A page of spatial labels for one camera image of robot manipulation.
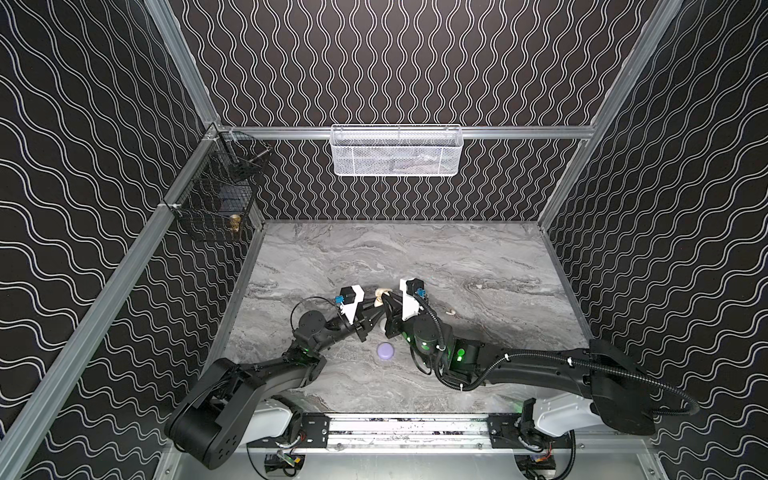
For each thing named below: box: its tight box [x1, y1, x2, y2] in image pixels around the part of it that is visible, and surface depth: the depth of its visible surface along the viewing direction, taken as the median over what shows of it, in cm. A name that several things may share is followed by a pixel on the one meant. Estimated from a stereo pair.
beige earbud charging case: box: [374, 288, 393, 307], surface depth 75 cm
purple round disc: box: [376, 342, 395, 360], surface depth 88 cm
